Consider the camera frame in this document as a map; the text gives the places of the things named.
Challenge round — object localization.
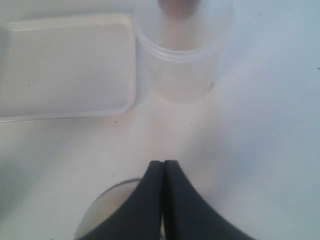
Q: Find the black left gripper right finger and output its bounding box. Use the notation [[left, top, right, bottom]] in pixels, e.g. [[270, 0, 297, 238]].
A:
[[162, 160, 252, 240]]

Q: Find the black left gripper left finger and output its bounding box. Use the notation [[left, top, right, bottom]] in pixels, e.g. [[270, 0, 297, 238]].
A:
[[80, 161, 164, 240]]

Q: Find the clear shaker lid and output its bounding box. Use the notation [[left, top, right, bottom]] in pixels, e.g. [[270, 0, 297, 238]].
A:
[[74, 178, 141, 240]]

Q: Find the frosted plastic container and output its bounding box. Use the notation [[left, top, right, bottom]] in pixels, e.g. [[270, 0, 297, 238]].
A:
[[133, 0, 234, 103]]

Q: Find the white plastic tray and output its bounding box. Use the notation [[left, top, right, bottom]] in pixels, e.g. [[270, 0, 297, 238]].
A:
[[0, 13, 137, 122]]

